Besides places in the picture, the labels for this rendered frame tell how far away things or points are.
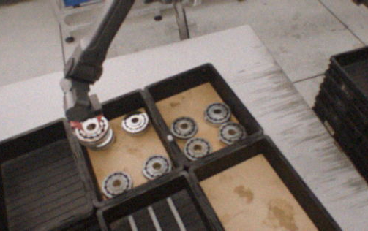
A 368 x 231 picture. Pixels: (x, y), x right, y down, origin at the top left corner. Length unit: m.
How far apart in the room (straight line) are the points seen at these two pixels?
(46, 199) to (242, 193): 0.66
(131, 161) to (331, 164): 0.76
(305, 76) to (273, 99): 1.18
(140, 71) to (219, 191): 0.81
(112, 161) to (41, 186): 0.26
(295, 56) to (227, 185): 1.86
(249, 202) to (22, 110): 1.13
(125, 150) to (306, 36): 2.18
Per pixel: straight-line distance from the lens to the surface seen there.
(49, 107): 1.68
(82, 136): 1.06
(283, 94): 1.59
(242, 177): 1.17
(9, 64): 3.23
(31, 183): 1.31
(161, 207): 1.13
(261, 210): 1.13
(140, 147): 1.25
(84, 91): 0.88
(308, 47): 2.97
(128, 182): 1.15
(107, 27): 0.80
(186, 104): 1.35
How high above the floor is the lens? 1.86
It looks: 51 degrees down
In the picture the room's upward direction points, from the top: 6 degrees counter-clockwise
